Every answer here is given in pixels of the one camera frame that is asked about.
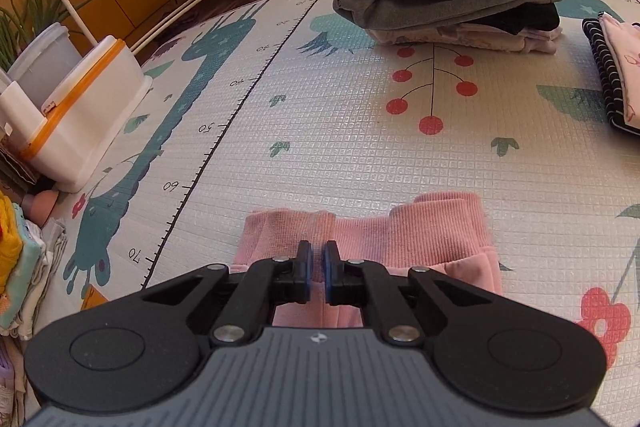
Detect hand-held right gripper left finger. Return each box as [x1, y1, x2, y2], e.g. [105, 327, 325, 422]
[141, 240, 315, 344]

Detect peach round object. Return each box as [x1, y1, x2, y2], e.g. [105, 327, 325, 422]
[27, 189, 59, 226]

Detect white box with orange lid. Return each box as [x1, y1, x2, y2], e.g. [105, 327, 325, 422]
[0, 35, 154, 194]

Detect printed play mat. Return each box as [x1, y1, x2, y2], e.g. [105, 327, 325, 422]
[45, 0, 640, 388]

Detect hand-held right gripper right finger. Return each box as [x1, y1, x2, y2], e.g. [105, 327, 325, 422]
[324, 240, 493, 344]

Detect pile of colourful clothes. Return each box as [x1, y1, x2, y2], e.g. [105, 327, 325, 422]
[0, 191, 69, 427]

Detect pink pants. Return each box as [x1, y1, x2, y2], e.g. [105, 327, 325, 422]
[231, 191, 504, 331]

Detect green potted plant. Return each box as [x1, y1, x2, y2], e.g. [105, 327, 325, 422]
[0, 0, 72, 72]

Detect folded striped garment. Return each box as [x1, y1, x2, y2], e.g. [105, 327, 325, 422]
[581, 18, 640, 128]

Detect folded pink printed garment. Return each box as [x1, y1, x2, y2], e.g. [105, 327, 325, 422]
[598, 13, 640, 128]

